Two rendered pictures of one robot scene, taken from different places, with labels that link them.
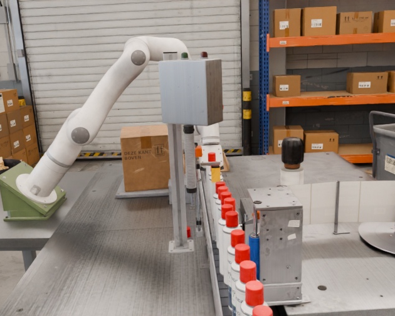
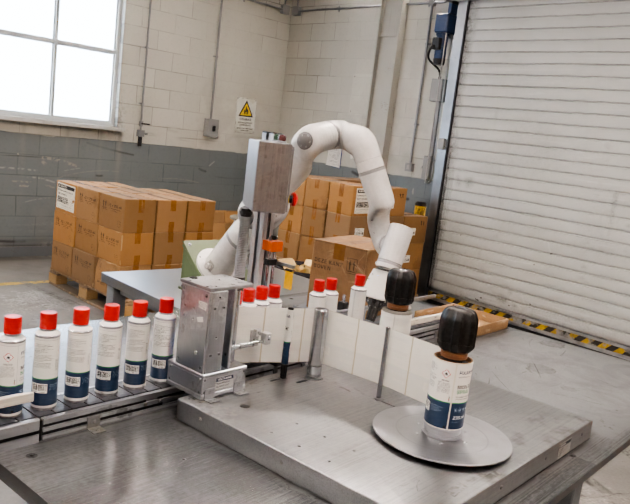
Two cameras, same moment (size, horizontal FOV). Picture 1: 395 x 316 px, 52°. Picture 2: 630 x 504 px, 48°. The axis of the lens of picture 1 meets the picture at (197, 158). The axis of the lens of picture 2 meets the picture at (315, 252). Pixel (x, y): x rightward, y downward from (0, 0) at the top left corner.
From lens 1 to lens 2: 1.43 m
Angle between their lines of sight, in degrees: 41
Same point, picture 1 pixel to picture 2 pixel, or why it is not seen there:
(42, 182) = (216, 259)
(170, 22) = not seen: outside the picture
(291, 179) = (383, 321)
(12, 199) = (188, 267)
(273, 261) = (185, 340)
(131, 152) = (321, 259)
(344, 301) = (234, 417)
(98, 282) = not seen: hidden behind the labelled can
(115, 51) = (570, 161)
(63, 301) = not seen: hidden behind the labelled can
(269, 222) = (187, 297)
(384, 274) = (321, 430)
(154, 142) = (348, 254)
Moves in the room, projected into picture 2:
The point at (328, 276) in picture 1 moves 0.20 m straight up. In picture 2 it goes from (271, 406) to (280, 322)
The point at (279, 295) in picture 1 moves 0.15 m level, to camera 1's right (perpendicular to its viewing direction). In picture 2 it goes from (186, 381) to (228, 403)
